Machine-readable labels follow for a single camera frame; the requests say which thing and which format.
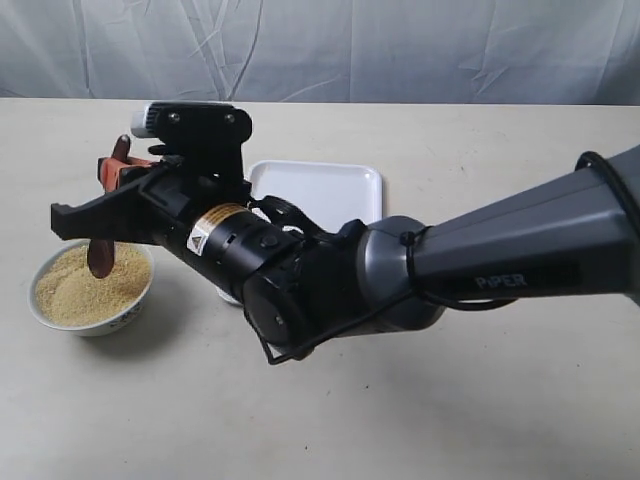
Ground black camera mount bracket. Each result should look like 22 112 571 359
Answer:
149 106 253 185

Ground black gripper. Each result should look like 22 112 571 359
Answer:
50 157 302 295

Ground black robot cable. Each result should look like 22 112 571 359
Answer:
244 149 640 366

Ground dark brown wooden spoon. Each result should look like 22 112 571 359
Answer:
87 135 131 279

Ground grey fabric backdrop curtain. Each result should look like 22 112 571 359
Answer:
1 1 639 105

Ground white ceramic bowl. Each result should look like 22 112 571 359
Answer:
28 240 154 337

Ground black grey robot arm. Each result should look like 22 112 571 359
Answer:
51 142 639 364

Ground white rectangular plastic tray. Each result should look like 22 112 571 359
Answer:
215 159 385 306

